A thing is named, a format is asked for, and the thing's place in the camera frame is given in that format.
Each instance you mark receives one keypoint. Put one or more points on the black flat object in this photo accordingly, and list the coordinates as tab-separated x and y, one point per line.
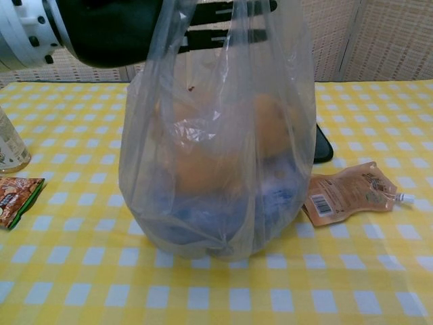
323	145

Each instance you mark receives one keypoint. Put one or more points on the yellow white checkered tablecloth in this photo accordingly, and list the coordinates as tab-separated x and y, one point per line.
101	287

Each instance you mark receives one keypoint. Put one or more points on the translucent plastic bag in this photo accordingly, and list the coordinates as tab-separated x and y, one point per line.
216	135

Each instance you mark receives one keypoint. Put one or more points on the orange plush toy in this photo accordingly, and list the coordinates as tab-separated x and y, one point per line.
209	159

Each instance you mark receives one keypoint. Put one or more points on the brown snack packet green edge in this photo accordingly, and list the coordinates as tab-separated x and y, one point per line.
17	199

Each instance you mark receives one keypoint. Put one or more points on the brown spouted drink pouch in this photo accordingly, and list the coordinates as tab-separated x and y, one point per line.
345	196

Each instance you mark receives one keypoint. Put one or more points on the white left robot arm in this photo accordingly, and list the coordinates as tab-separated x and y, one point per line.
23	30

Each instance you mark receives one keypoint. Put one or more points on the clear bottle with label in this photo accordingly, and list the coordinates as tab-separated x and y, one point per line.
10	142

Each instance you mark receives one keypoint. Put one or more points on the beige woven folding screen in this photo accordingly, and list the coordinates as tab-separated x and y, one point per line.
382	37

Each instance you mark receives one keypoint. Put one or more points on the blue packaged item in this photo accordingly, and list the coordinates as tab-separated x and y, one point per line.
209	220

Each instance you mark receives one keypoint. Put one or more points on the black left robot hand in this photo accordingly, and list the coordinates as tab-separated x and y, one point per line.
108	30

